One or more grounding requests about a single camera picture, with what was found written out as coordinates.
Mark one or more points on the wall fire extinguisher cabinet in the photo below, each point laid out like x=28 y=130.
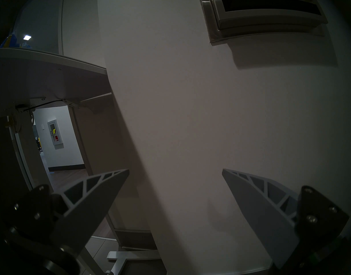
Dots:
x=53 y=134

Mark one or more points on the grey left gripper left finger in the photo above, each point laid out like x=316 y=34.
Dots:
x=86 y=208

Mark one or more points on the white table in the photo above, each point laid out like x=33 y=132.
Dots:
x=35 y=76

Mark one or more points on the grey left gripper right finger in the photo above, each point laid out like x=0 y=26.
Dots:
x=264 y=214

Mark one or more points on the stainless steel dispenser cabinet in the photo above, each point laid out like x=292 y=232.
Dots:
x=221 y=38

